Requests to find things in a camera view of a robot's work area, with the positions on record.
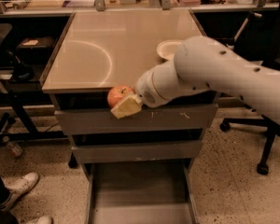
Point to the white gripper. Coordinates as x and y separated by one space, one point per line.
146 89

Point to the red apple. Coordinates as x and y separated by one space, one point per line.
117 93

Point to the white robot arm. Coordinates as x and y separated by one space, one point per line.
202 64

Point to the grey drawer cabinet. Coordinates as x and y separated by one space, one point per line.
100 50

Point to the grey top drawer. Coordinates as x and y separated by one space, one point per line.
166 118

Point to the grey middle drawer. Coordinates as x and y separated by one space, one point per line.
138 152

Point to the grey open bottom drawer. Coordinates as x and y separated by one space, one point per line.
145 192

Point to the white paper bowl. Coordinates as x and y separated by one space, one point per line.
166 49

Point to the black box with label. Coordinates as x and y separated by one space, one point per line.
35 50

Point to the black handheld device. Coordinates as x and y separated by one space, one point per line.
20 71

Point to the clear plastic bottle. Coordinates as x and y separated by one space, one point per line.
13 147

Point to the white sneaker lower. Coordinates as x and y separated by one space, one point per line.
41 220

